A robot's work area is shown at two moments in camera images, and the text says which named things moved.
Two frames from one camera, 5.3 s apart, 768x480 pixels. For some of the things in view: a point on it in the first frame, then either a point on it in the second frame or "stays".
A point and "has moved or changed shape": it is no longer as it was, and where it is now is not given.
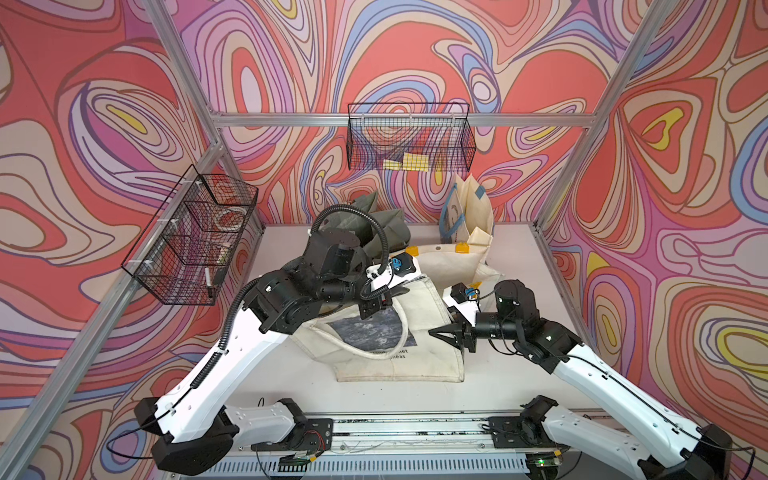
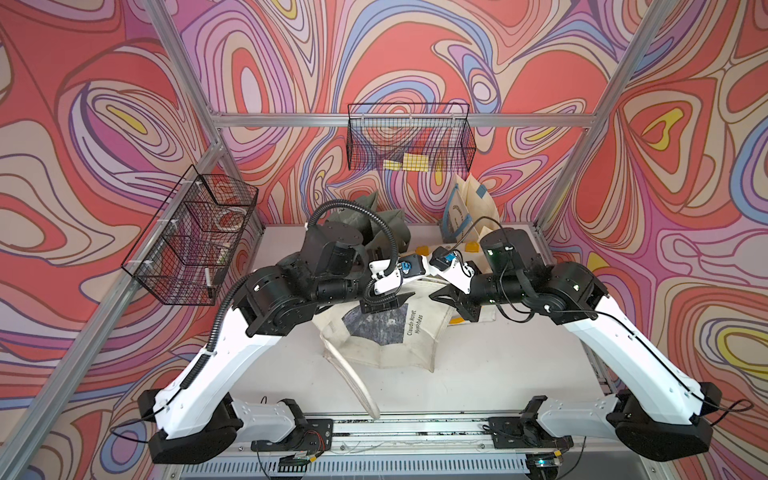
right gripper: [463, 334] → [459, 299]
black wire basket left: [186, 253] stays
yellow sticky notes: [410, 162] stays
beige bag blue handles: [467, 215] stays
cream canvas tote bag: [393, 345] has moved or changed shape
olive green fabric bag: [380, 230] stays
